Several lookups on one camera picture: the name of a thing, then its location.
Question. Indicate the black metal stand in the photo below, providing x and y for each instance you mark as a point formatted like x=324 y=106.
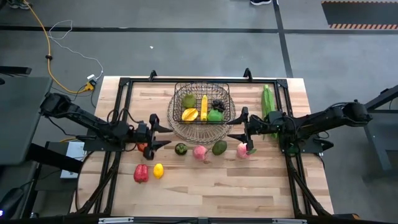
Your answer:
x=379 y=102

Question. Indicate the yellow lemon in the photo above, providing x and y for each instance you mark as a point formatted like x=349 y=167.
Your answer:
x=158 y=170

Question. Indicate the black grape bunch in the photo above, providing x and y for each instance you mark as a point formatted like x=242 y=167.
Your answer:
x=218 y=105

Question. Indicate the white charger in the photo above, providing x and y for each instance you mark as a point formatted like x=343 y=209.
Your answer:
x=91 y=76

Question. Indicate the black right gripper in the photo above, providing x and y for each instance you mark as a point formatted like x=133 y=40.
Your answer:
x=262 y=124

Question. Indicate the yellow starfruit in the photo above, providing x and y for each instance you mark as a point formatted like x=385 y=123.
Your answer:
x=189 y=114

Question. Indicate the person's shoe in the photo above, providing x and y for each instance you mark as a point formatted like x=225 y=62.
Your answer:
x=260 y=2
x=18 y=4

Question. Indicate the pink peach with green leaf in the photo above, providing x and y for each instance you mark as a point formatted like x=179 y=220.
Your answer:
x=242 y=152

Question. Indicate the yellow plug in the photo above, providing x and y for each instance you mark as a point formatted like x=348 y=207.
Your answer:
x=90 y=86

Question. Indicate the red apple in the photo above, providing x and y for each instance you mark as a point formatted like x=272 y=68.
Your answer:
x=140 y=146

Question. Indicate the pink round fruit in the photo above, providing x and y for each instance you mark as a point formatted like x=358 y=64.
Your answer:
x=199 y=152

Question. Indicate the yellow banana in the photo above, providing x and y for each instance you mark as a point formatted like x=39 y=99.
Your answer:
x=204 y=107

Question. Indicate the white box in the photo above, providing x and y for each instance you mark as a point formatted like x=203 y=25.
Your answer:
x=74 y=151

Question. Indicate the red bell pepper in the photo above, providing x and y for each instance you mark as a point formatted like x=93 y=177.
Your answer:
x=141 y=173

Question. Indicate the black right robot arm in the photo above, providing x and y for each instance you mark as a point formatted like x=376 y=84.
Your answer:
x=326 y=119

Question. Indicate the green apple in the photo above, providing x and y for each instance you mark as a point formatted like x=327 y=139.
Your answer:
x=215 y=116

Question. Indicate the green pear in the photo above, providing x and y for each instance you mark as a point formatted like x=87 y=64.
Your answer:
x=189 y=101

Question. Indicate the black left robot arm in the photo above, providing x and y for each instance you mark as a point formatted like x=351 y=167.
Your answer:
x=81 y=119

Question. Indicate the black device with light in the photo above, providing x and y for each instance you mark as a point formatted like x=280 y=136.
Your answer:
x=11 y=200

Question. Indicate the dark mangosteen with green calyx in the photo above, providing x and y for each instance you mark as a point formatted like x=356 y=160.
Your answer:
x=181 y=149

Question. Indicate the corn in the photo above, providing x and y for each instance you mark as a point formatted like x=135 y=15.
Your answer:
x=267 y=98

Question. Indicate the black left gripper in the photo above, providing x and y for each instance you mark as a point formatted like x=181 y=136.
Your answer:
x=142 y=133

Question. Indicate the dark green avocado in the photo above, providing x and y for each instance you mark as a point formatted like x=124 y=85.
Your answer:
x=219 y=147

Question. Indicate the silver bracket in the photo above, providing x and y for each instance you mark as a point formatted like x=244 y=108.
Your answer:
x=115 y=220
x=289 y=221

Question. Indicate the hazard-striped floor mat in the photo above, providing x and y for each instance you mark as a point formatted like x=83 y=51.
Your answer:
x=360 y=14

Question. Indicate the black metal table frame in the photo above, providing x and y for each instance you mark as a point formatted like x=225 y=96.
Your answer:
x=202 y=80

